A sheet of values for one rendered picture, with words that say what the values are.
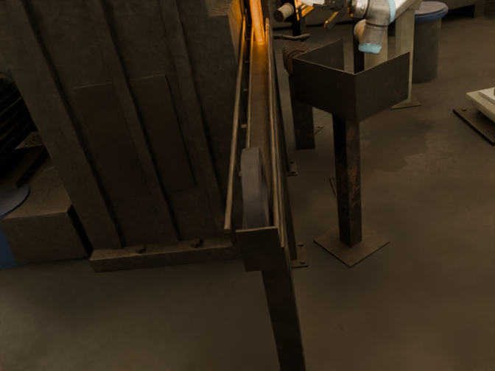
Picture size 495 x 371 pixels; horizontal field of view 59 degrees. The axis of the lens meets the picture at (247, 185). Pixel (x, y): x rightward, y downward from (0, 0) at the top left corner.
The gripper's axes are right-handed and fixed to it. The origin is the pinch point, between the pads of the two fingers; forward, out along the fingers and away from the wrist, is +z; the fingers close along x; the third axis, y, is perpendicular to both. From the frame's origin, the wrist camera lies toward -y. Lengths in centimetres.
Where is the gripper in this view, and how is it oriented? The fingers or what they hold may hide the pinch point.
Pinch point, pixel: (303, 2)
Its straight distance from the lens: 194.2
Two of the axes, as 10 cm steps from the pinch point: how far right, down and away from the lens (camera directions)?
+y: 1.4, -8.3, -5.4
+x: -0.4, 5.4, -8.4
